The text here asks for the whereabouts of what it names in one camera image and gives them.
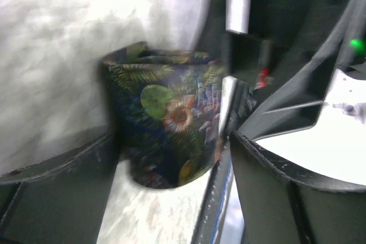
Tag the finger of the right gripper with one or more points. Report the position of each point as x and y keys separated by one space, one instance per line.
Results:
x=210 y=221

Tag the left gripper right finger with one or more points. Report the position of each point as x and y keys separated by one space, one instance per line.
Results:
x=283 y=202

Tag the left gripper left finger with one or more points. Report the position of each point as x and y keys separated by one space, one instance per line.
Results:
x=62 y=199

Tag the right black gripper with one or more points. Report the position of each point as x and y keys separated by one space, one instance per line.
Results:
x=288 y=56

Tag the dark patterned necktie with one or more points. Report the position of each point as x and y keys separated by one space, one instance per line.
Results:
x=167 y=107

